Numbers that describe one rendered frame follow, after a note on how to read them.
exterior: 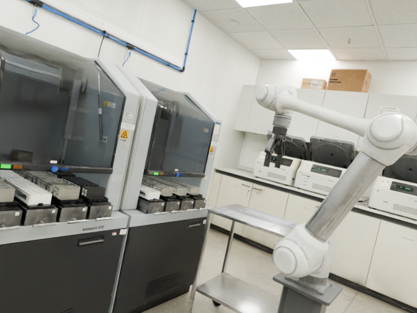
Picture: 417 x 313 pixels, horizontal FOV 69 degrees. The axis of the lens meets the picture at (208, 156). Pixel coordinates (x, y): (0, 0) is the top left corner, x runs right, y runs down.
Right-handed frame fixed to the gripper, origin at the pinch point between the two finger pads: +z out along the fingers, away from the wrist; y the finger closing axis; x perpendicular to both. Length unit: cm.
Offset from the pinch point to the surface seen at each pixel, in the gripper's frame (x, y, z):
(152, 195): 70, -12, 35
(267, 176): 103, 219, 24
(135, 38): 181, 36, -86
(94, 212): 66, -54, 43
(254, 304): 7, 35, 92
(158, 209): 66, -8, 44
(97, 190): 74, -50, 33
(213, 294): 30, 21, 92
